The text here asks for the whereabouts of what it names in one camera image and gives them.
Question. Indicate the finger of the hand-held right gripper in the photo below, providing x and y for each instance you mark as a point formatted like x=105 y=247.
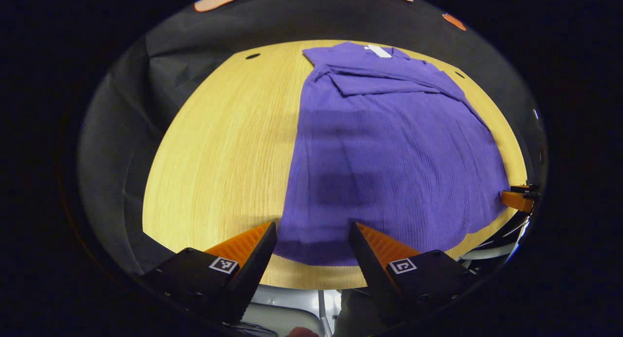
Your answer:
x=516 y=201

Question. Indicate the purple shirt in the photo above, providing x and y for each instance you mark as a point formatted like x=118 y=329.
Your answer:
x=389 y=157

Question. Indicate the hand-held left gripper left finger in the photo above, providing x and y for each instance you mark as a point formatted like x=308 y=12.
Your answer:
x=253 y=273

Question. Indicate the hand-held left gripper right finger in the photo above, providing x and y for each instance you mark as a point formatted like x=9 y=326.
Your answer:
x=375 y=273

